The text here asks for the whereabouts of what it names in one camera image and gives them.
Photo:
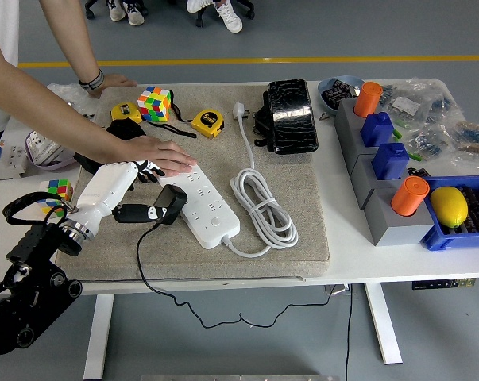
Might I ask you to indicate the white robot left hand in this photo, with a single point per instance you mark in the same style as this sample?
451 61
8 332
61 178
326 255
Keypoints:
104 186

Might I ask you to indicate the person's left hand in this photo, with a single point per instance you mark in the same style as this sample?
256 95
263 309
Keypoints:
116 81

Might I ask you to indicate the person's right hand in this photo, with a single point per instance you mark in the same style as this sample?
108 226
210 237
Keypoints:
159 152

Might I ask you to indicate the white power strip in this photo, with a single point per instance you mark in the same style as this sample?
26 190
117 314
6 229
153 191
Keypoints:
215 214

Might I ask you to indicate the person's right forearm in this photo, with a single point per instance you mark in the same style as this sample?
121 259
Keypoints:
44 107

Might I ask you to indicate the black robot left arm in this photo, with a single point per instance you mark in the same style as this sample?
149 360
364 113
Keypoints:
32 246

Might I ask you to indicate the person's left forearm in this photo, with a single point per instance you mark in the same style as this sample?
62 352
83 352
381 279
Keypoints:
72 47

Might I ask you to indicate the striped wristband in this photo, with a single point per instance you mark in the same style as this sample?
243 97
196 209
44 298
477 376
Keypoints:
92 81

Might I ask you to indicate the small yellow tape measure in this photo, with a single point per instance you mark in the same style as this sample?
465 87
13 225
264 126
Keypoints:
124 112

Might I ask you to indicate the black cloth pouch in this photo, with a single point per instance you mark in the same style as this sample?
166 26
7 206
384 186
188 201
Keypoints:
124 129

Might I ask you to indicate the large colourful puzzle cube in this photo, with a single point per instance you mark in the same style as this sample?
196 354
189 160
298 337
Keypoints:
153 104

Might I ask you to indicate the small colourful puzzle cube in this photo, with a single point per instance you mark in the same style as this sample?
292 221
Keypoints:
58 186

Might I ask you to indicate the clear bag of metal parts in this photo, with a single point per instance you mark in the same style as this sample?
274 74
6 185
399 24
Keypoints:
70 95

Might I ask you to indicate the yellow tape measure 5m print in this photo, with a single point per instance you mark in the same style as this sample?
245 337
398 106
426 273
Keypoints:
207 123

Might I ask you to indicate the white sneaker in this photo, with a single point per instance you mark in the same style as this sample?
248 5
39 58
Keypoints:
135 15
229 18
196 5
117 11

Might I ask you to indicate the large white socket panel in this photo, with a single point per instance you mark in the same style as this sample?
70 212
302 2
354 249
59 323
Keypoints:
44 148

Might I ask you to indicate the white circuit breaker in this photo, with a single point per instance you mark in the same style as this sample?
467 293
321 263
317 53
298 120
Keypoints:
5 158

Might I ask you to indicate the person's body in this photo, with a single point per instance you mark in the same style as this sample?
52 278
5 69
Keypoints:
1 24

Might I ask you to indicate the glossy black case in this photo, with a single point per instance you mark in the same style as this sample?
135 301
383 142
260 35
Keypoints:
292 115

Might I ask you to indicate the grey-brown mat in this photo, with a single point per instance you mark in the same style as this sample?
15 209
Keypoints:
294 198

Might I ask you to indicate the white table leg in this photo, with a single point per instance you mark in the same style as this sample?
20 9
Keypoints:
98 337
384 325

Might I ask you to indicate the small metal clip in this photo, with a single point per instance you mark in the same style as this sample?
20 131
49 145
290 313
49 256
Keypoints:
323 116

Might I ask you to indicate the blue bowl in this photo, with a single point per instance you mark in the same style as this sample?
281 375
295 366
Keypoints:
326 85

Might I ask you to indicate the black electronic parts pile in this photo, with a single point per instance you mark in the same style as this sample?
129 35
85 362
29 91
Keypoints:
336 93

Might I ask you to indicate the grey socket block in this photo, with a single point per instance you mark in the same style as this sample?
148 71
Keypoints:
346 115
398 230
352 143
364 174

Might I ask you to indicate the orange cylinder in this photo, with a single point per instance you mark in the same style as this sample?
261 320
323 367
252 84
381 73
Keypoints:
408 196
368 99

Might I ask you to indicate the blue block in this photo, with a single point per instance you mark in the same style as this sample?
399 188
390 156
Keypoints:
390 160
376 129

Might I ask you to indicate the small green peg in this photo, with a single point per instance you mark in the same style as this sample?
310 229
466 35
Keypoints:
398 134
416 156

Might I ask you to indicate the clear bag with white label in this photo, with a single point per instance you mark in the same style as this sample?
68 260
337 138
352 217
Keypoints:
406 105

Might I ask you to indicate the clear bag of blue components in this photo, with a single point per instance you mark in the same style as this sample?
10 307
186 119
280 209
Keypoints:
429 143

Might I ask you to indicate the blue plastic bin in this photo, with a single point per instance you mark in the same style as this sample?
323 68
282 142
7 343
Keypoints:
437 238

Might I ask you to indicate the yellow lemon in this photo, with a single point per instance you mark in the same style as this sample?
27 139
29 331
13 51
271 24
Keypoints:
447 206

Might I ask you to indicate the black table control panel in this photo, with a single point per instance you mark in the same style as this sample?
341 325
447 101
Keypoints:
441 284

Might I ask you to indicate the clear bag of brown components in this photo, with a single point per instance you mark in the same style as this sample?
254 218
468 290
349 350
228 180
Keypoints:
471 139

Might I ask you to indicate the grey metal bracket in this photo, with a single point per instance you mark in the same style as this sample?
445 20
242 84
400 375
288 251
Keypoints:
338 291

